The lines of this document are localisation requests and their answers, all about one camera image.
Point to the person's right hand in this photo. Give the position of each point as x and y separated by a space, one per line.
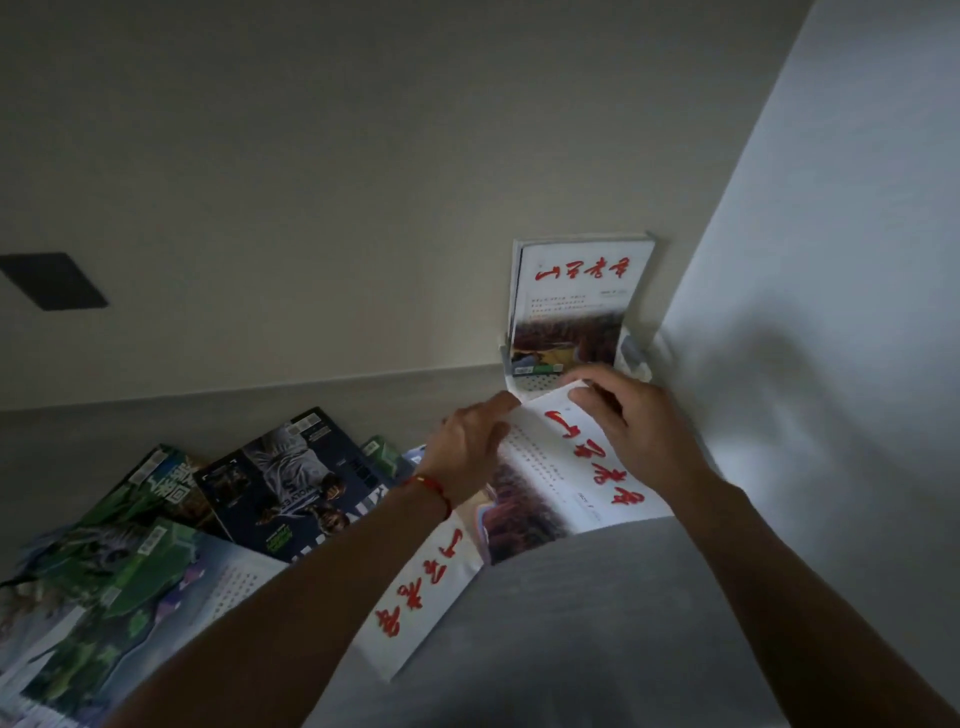
652 435

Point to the person's left hand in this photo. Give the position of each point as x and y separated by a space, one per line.
476 450

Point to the white magazine brown picture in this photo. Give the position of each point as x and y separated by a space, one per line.
570 465
577 292

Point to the white perforated plastic basket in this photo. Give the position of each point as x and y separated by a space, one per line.
536 384

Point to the dark blue basketball magazine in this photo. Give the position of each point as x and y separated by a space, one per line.
285 480

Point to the pile of assorted magazines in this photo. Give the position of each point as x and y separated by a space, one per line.
142 555

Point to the person's right forearm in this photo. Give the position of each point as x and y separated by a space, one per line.
787 600

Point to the person's left forearm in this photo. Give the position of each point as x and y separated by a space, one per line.
285 622

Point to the grey wall socket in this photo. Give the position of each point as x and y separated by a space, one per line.
49 281

